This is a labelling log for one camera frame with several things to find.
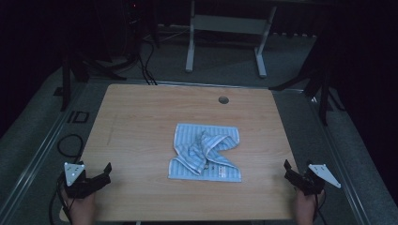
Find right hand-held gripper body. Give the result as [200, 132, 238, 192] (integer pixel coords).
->
[293, 163, 343, 197]

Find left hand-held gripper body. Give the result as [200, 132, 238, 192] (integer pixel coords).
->
[63, 160, 101, 200]

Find blue striped towel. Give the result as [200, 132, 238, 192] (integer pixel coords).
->
[167, 122, 243, 184]

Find person's left hand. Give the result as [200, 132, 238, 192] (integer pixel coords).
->
[60, 187, 97, 225]

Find person's right hand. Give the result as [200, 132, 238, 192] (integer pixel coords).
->
[293, 188, 326, 225]

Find black metal stand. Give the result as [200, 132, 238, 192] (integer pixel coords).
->
[268, 27, 346, 127]
[52, 46, 128, 113]

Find dark equipment with red light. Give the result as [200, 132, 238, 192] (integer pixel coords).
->
[120, 0, 159, 51]

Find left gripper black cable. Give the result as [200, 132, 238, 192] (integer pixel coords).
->
[48, 173, 75, 225]

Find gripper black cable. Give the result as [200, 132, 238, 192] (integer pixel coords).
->
[313, 189, 329, 225]
[48, 173, 75, 225]

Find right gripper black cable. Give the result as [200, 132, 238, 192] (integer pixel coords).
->
[313, 189, 329, 225]

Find metal floor rail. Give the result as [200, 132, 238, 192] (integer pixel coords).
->
[84, 78, 306, 93]
[0, 82, 90, 221]
[306, 91, 375, 225]

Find black floor cable loop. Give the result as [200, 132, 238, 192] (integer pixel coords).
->
[56, 133, 85, 158]

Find black cables on floor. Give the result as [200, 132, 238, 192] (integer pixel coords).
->
[136, 38, 159, 86]

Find white metal desk frame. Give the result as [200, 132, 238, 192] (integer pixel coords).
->
[185, 0, 278, 79]

